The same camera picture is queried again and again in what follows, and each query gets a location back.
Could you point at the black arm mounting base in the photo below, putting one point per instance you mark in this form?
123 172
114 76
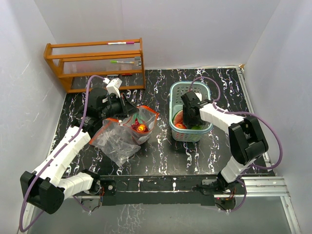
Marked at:
164 189

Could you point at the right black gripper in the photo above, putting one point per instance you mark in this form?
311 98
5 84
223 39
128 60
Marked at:
187 120

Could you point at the watermelon slice toy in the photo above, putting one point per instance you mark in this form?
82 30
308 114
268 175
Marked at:
178 117

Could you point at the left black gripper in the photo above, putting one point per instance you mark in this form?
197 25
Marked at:
127 108

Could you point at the dark purple mangosteen toy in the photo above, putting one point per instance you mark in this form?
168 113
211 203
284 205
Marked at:
142 128

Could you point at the white pink marker pen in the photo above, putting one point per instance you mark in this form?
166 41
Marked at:
121 43

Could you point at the green yellow marker pen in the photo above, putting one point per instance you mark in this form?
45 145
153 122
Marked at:
124 62

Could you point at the clear orange zip top bag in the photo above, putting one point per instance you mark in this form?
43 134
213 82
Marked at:
149 116

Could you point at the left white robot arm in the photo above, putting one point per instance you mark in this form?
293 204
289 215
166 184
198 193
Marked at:
45 188

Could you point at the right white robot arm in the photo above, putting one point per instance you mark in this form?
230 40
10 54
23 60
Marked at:
246 138

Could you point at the red green dragon fruit toy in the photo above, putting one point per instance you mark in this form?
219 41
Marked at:
137 121

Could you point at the green lime toy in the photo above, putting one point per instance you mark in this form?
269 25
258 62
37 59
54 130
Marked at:
197 127

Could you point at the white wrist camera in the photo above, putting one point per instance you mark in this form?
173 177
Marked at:
199 95
113 86

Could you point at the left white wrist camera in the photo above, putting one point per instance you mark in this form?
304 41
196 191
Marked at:
113 86

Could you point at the orange wooden shelf rack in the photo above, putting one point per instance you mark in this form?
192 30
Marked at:
84 59

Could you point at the light blue plastic basket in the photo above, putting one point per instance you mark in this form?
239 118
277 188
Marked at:
176 105

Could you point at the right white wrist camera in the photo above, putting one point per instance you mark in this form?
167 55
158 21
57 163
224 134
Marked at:
199 95

